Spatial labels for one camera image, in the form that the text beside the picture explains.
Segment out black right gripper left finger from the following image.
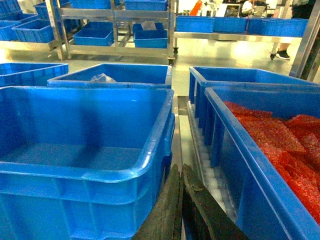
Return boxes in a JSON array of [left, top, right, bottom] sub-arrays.
[[132, 164, 183, 240]]

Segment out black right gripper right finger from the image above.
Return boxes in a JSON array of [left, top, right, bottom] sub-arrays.
[[182, 164, 248, 240]]

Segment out metal shelf cart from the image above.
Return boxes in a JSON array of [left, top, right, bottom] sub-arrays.
[[45, 0, 177, 66]]

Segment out blue crate with red bags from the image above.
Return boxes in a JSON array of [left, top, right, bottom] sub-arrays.
[[205, 86, 320, 240]]

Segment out red bubble wrap bags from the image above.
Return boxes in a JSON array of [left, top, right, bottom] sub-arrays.
[[224, 101, 320, 223]]

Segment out blue crate behind right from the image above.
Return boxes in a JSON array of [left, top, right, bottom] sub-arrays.
[[189, 66, 320, 146]]

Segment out clear plastic bag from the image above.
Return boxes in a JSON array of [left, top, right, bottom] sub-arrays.
[[90, 73, 117, 83]]

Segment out blue crate with plastic bag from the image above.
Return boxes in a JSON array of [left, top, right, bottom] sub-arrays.
[[47, 63, 172, 89]]

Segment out person's black shoe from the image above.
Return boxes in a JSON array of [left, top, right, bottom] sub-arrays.
[[275, 50, 291, 60]]

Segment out blue crate on cart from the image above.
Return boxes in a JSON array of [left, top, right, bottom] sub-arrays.
[[132, 22, 168, 49], [73, 21, 114, 47]]

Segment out blue crate on table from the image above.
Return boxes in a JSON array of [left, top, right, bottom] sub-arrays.
[[247, 18, 309, 38], [213, 17, 248, 34], [175, 15, 215, 33]]

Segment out blue crate far left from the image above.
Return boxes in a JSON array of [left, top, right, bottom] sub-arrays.
[[0, 62, 69, 87]]

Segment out blue crate on left rack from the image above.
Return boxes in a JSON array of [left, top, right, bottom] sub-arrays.
[[12, 19, 55, 43], [0, 11, 39, 41]]

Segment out metal roller shelf frame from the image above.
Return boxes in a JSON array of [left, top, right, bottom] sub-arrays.
[[173, 96, 237, 222]]

